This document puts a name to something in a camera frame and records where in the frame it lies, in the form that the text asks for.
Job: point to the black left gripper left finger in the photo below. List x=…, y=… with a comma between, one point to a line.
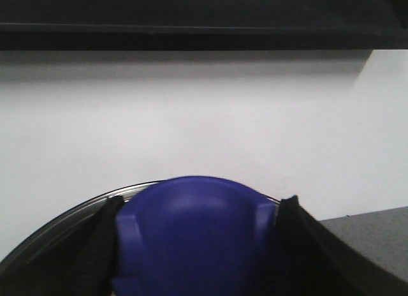
x=80, y=260

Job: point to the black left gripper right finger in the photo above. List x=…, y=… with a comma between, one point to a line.
x=320, y=263

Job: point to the black range hood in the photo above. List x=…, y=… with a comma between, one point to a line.
x=203, y=24

